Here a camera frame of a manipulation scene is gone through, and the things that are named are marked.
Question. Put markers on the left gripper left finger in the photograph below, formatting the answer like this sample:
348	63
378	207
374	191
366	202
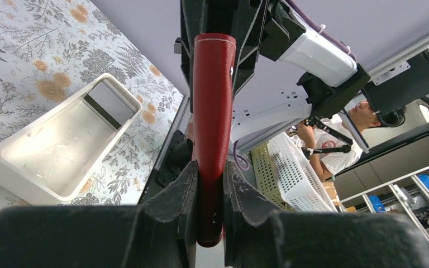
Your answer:
161	232

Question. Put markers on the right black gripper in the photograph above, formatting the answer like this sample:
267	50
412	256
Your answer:
267	28

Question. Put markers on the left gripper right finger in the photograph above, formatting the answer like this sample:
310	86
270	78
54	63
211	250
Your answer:
260	234

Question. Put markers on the red card holder wallet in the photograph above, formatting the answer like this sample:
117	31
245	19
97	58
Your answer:
214	56

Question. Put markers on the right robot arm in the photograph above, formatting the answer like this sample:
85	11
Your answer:
326	76

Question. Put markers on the white perforated basket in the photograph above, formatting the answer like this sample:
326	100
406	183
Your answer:
285	177

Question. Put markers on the person in white shirt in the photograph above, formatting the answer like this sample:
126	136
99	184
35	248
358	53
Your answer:
327	165

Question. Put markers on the white plastic tray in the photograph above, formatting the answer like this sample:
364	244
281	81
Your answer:
49	161

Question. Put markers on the floral table mat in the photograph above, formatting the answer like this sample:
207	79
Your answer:
51	49

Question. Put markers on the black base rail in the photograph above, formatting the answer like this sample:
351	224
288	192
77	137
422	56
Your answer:
175	153

